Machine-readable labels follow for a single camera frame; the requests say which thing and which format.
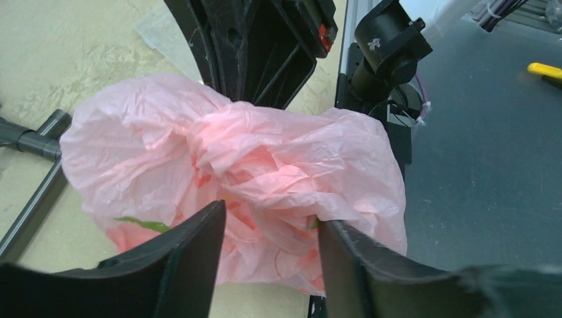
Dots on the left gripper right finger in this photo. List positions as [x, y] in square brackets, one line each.
[364, 278]

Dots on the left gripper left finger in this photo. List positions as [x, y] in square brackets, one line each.
[171, 275]

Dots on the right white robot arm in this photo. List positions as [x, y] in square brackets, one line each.
[392, 44]

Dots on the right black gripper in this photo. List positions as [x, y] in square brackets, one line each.
[247, 51]

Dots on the grey metal faucet handle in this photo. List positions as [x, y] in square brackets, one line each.
[31, 180]

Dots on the pink plastic bag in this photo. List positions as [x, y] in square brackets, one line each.
[147, 153]

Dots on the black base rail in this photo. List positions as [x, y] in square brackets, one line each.
[399, 136]

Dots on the yellow handled pliers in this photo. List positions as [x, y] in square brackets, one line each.
[549, 74]

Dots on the clear plastic screw box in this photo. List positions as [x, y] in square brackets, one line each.
[160, 31]

